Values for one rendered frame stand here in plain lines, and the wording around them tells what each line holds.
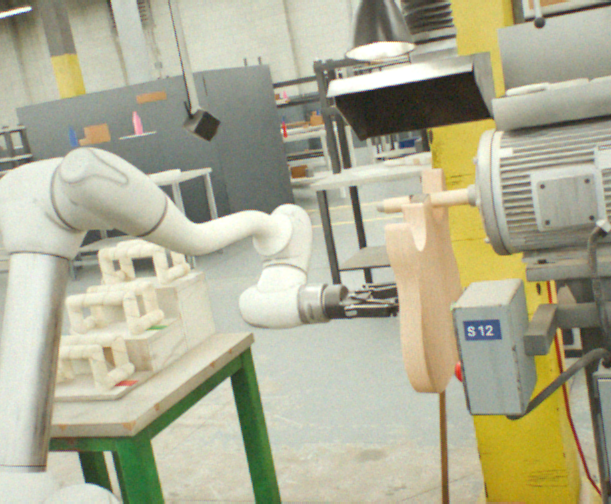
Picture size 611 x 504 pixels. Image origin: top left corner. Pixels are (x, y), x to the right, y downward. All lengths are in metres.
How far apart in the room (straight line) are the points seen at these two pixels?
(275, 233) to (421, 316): 0.42
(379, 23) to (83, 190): 0.63
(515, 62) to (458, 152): 0.90
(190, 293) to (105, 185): 0.82
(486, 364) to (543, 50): 0.66
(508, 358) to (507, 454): 1.47
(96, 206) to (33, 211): 0.13
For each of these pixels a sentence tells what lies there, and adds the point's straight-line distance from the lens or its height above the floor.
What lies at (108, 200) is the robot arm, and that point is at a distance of 1.52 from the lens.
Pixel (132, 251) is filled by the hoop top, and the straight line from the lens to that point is 2.29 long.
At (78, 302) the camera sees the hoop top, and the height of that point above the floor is 1.12.
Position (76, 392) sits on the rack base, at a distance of 2.11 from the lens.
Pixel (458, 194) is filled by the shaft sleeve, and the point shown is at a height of 1.26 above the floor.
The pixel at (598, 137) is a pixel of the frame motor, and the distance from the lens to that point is 1.69.
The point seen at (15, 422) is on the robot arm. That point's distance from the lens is 1.60.
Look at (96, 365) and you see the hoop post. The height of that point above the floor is 1.01.
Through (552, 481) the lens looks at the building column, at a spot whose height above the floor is 0.17.
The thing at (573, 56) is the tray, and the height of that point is 1.49.
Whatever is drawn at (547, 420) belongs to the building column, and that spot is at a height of 0.38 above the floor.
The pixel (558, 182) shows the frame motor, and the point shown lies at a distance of 1.65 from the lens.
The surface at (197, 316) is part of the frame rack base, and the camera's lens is 2.30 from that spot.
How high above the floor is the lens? 1.52
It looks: 11 degrees down
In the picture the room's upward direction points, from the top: 11 degrees counter-clockwise
